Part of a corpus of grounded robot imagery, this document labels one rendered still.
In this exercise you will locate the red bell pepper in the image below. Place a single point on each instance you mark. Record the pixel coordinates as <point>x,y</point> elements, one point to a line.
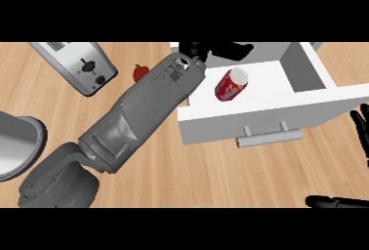
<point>140,73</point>

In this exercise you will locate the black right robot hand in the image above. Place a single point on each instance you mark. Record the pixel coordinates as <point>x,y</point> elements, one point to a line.
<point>361,130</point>

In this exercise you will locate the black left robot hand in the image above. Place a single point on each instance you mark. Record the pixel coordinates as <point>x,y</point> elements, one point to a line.
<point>231,50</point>

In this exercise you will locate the white grey drawer front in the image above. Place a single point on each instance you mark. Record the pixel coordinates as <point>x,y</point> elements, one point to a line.
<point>216,128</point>

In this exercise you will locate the silver toaster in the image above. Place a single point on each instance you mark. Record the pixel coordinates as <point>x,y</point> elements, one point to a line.
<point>79,66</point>

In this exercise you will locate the white open drawer box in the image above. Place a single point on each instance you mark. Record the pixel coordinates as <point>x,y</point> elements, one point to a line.
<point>269,78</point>

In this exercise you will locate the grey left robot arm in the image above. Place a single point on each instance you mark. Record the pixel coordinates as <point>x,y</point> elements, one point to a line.
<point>140,107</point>

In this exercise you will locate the red soda can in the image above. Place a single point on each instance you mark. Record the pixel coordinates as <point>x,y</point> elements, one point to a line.
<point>231,85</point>

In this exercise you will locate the grey round pot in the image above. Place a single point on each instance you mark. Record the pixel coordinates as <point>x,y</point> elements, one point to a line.
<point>17,143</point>

